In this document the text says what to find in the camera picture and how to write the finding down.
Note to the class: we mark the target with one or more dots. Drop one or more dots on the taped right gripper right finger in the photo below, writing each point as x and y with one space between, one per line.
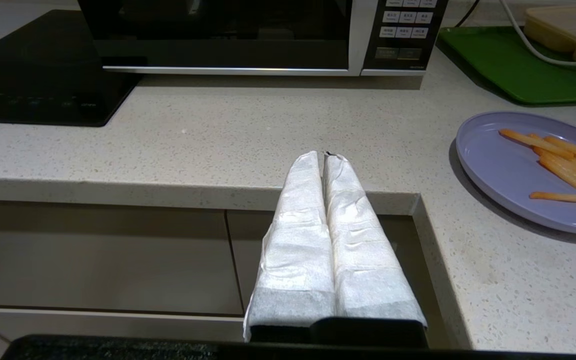
363 250

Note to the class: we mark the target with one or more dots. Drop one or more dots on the black induction cooktop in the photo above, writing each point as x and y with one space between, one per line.
33 75

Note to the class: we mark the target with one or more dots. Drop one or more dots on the green plastic tray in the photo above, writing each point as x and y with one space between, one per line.
508 70

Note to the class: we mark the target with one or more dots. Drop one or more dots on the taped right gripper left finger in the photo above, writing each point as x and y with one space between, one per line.
298 250

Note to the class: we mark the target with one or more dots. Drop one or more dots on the silver Panasonic microwave oven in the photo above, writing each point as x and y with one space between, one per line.
398 60

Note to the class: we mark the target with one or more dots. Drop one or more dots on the beige power strip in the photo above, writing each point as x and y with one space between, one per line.
568 27

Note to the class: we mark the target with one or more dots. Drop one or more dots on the purple plastic plate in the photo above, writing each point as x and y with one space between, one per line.
498 170

